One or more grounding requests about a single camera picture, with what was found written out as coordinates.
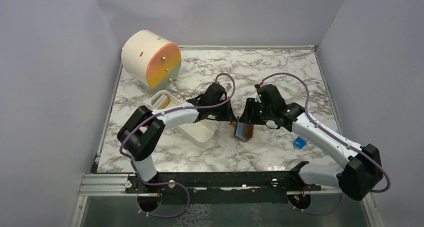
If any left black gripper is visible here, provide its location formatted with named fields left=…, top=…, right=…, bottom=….
left=209, top=97, right=237, bottom=122

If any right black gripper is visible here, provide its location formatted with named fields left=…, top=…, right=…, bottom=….
left=239, top=97, right=274, bottom=125

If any brown leather card holder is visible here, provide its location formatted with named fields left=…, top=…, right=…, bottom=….
left=231, top=116, right=254, bottom=142

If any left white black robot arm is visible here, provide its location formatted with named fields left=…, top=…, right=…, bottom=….
left=117, top=82, right=236, bottom=193

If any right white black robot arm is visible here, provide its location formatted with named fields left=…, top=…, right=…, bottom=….
left=239, top=84, right=383, bottom=201

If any gold card in tray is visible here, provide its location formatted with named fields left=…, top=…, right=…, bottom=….
left=153, top=95, right=170, bottom=110

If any white rectangular plastic tray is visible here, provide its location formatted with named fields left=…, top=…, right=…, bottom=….
left=149, top=90, right=216, bottom=148

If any small blue object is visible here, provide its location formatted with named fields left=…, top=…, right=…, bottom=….
left=293, top=136, right=308, bottom=150

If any round cream drawer cabinet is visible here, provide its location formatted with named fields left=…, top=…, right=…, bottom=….
left=121, top=30, right=182, bottom=90

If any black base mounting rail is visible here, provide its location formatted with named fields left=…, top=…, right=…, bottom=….
left=124, top=170, right=322, bottom=205

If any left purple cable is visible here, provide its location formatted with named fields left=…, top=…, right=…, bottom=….
left=119, top=73, right=237, bottom=219

